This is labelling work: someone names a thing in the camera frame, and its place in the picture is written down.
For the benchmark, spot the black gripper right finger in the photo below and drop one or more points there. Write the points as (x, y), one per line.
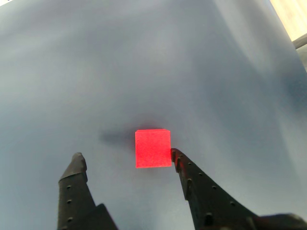
(206, 203)

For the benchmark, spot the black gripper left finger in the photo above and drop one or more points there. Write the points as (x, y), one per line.
(74, 196)

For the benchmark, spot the red cube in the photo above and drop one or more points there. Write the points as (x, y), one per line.
(153, 148)

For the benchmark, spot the dark grey mat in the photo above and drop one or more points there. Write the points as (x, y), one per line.
(120, 72)

